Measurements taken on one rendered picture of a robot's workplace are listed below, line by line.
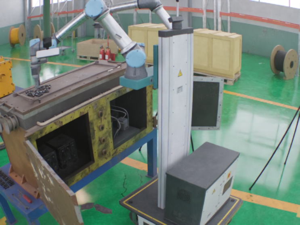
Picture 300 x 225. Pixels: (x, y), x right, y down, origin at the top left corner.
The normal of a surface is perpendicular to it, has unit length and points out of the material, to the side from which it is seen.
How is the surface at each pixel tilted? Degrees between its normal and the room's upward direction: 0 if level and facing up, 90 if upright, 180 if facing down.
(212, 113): 90
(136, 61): 96
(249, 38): 90
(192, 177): 0
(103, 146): 90
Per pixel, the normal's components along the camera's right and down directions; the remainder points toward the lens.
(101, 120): 0.84, 0.22
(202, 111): -0.05, 0.40
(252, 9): -0.52, 0.34
